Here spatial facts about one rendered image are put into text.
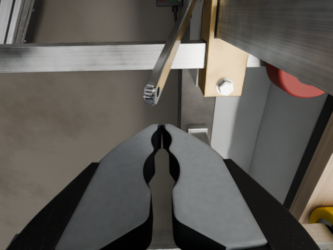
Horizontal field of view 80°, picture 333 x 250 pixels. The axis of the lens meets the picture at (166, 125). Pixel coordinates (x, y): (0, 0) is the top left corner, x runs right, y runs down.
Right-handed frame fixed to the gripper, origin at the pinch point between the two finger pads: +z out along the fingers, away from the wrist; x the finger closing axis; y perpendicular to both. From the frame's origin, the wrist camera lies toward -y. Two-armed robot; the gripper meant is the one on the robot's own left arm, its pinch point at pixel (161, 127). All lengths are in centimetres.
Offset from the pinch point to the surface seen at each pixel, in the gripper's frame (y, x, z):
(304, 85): 0.9, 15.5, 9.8
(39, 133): 62, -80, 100
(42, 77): 25, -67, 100
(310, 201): 20.6, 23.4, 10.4
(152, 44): -2.9, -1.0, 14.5
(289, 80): 0.3, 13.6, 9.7
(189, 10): -6.4, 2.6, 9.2
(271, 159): 27.8, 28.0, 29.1
